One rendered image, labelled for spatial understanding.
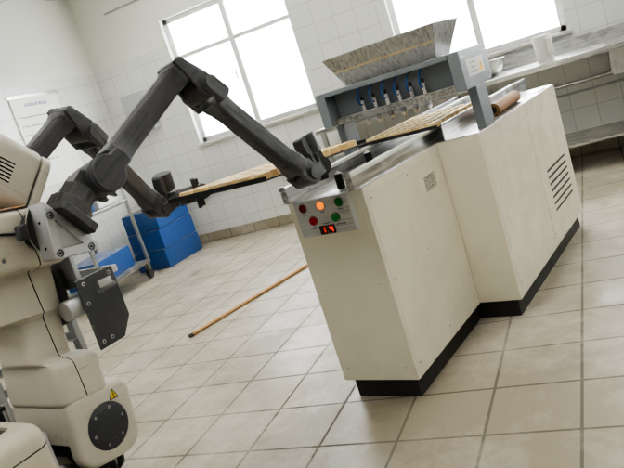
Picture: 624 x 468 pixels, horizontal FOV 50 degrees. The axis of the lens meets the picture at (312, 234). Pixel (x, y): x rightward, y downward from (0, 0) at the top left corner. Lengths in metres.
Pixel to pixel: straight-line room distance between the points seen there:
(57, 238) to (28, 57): 5.95
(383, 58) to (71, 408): 2.07
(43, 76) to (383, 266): 5.39
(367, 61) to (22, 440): 2.27
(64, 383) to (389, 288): 1.30
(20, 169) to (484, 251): 2.07
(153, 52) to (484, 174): 5.04
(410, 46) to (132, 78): 4.96
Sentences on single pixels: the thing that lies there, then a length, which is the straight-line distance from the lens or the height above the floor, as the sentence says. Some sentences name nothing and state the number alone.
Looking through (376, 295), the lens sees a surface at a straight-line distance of 2.47.
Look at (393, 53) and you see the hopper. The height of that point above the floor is 1.25.
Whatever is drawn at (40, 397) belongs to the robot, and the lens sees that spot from 1.57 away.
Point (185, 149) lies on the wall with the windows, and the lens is 7.34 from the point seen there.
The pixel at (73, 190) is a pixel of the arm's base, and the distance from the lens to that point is 1.39.
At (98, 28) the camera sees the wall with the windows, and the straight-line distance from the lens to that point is 7.75.
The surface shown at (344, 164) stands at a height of 0.87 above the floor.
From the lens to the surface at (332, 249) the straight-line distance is 2.49.
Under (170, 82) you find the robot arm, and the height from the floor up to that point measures 1.32.
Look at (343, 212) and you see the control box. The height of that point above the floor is 0.77.
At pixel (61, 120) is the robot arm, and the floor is 1.33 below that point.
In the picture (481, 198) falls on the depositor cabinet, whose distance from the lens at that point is 2.94.
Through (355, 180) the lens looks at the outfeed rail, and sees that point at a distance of 2.33.
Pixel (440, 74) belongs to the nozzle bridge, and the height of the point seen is 1.11.
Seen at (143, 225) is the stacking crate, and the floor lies 0.48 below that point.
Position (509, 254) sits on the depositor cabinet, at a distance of 2.99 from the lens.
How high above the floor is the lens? 1.20
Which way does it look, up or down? 11 degrees down
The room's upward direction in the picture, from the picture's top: 18 degrees counter-clockwise
